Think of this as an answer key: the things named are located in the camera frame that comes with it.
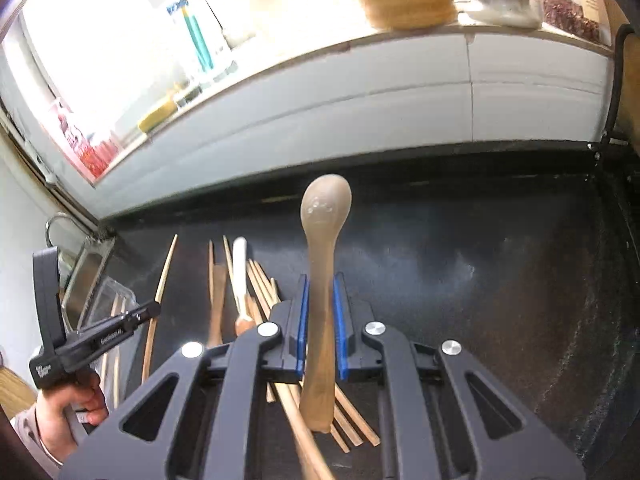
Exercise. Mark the clear plastic container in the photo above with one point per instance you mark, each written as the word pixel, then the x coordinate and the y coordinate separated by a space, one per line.
pixel 112 300

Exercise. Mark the clear bottle with teal stripes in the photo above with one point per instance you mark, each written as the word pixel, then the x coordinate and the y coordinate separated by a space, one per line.
pixel 197 35

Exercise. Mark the brown wooden spoon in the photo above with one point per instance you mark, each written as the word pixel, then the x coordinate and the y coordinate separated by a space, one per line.
pixel 320 285

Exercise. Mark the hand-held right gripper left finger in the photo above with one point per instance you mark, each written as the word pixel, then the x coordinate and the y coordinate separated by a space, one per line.
pixel 301 330

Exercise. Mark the pile of wooden chopsticks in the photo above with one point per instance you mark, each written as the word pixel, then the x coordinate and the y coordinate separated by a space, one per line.
pixel 216 310

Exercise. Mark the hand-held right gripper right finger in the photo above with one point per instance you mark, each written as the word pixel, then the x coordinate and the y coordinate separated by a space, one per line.
pixel 341 330

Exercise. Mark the yellow sponge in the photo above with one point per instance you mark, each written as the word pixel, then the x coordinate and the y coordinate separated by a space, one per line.
pixel 157 115

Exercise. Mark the person's left hand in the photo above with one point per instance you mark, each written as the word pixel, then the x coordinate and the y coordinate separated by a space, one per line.
pixel 60 410

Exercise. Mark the red printed packet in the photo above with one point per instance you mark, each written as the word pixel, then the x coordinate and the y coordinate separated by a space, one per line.
pixel 82 145

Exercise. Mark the packet of dried red food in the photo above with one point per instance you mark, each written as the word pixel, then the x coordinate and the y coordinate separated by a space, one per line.
pixel 570 17

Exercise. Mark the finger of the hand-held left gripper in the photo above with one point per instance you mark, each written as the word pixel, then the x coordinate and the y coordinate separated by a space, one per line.
pixel 147 311

